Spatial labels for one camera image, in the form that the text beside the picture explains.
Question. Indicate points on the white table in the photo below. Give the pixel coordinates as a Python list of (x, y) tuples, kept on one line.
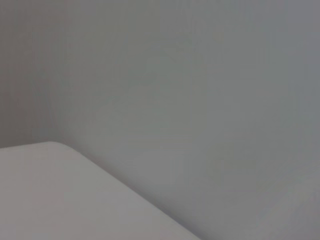
[(62, 200)]

